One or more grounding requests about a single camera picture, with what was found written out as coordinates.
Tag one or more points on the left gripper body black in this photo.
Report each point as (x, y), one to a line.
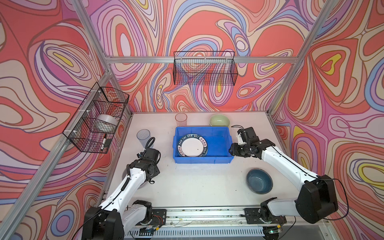
(155, 171)

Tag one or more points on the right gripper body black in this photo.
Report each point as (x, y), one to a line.
(240, 150)

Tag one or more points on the blue plastic bin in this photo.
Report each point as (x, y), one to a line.
(216, 142)

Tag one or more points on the dark blue bowl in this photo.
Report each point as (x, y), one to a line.
(259, 181)

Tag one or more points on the light green bowl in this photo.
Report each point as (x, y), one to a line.
(219, 120)

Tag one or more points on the white plate with green rim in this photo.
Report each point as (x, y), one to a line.
(192, 145)

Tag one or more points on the grey lilac bowl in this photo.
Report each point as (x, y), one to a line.
(125, 173)

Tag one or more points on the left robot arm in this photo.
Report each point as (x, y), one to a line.
(120, 199)

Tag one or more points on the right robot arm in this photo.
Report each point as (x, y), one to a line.
(317, 198)

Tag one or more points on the blue-grey translucent cup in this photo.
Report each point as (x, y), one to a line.
(143, 136)

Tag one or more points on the black marker pen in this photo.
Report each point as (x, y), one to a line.
(103, 142)

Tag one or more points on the pink translucent cup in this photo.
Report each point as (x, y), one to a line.
(181, 119)

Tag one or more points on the white tape roll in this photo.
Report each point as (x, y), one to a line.
(106, 124)

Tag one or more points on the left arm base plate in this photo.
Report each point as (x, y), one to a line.
(157, 219)

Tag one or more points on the black wire basket on left wall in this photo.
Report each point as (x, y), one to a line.
(81, 132)

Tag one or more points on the black wire basket on wall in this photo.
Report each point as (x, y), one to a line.
(205, 68)
(81, 132)

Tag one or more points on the aluminium front rail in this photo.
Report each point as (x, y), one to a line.
(178, 217)

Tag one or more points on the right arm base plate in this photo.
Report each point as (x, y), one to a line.
(255, 216)

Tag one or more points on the black wire basket on back wall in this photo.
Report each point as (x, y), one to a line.
(205, 68)

